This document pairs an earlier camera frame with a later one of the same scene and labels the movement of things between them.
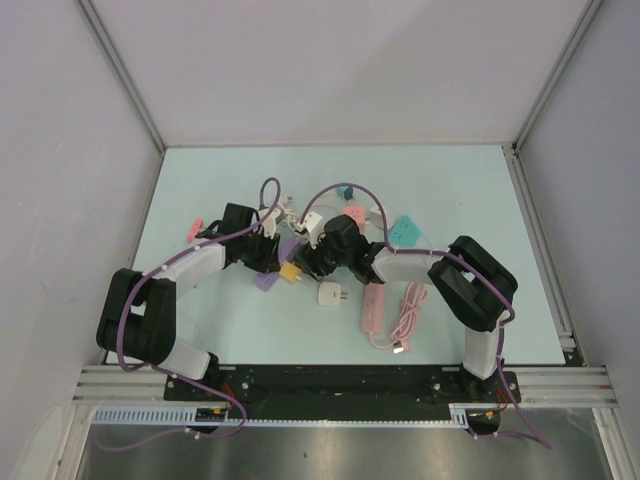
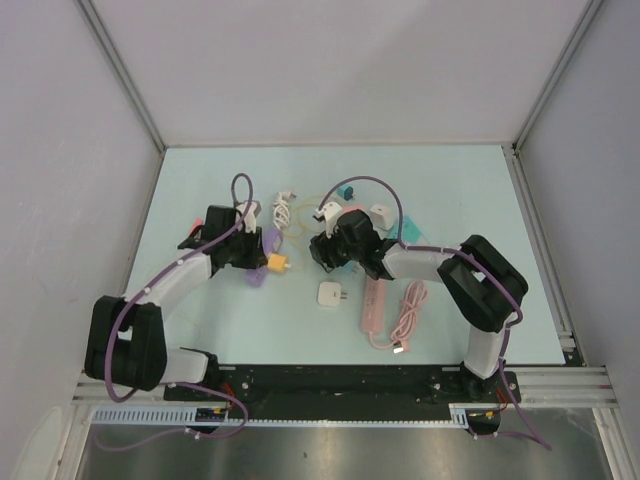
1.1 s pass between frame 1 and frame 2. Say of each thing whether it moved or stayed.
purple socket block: moved
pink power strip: stayed
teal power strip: stayed
